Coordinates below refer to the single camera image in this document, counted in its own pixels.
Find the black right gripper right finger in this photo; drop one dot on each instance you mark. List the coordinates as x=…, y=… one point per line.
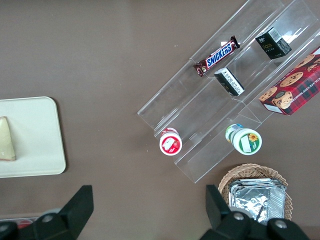
x=220, y=212

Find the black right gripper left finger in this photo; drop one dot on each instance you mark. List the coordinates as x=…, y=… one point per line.
x=77, y=210

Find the triangle sandwich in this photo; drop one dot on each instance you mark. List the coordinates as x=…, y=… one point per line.
x=5, y=142

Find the light wicker basket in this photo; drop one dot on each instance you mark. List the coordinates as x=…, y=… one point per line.
x=240, y=172

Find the cream plastic serving tray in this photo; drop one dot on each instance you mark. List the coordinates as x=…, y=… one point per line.
x=35, y=137

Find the stack of foil trays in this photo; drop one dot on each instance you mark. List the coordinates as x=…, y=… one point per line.
x=260, y=200

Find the red soda bottle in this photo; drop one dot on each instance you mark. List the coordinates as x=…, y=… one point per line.
x=24, y=223

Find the clear acrylic bottle rack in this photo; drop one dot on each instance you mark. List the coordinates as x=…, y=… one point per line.
x=7, y=219

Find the green lid yogurt cup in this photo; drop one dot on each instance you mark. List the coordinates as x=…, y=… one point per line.
x=246, y=142

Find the red lid yogurt cup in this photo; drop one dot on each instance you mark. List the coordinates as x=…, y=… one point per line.
x=170, y=143

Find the clear acrylic stepped shelf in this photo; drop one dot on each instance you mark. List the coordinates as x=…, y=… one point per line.
x=200, y=105

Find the small black carton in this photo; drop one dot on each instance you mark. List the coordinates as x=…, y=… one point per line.
x=271, y=43
x=230, y=82

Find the red plaid cookie box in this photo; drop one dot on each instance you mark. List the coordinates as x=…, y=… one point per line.
x=297, y=90

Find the Snickers chocolate bar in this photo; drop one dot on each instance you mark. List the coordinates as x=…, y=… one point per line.
x=217, y=57

